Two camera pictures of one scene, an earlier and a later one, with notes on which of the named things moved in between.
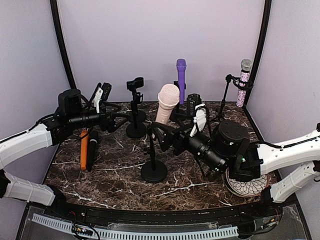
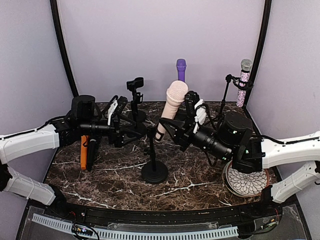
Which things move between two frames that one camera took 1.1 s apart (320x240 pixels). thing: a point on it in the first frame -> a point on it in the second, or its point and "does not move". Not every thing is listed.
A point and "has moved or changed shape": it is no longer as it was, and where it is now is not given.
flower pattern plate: (248, 189) does not move
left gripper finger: (109, 105) -> (133, 122)
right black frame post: (267, 8) does not move
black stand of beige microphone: (154, 171) does not move
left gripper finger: (128, 119) -> (126, 138)
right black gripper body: (182, 138) -> (184, 137)
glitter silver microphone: (246, 66) does not move
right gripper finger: (166, 140) -> (170, 126)
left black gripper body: (105, 125) -> (113, 136)
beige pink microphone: (168, 97) has moved or changed shape
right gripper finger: (167, 127) -> (179, 123)
